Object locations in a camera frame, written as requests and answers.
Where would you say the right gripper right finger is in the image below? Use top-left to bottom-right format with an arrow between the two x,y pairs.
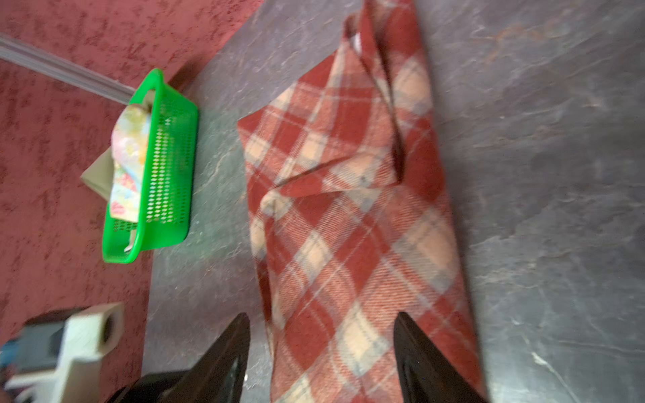
393,312 -> 485,403

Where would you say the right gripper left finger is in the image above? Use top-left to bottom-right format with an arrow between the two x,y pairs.
109,313 -> 251,403

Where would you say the red plaid skirt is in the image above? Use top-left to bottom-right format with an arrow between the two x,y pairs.
238,1 -> 485,402

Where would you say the green plastic basket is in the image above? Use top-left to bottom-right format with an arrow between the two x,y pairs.
102,68 -> 198,265

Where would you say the olive green skirt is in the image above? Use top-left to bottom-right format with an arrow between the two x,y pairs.
81,148 -> 114,202

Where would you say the floral pastel skirt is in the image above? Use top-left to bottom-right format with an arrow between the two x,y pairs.
109,103 -> 151,223

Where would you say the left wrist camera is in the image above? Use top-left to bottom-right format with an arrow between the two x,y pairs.
1,302 -> 124,402

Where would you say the left aluminium corner post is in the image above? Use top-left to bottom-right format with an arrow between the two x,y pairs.
1,34 -> 135,105

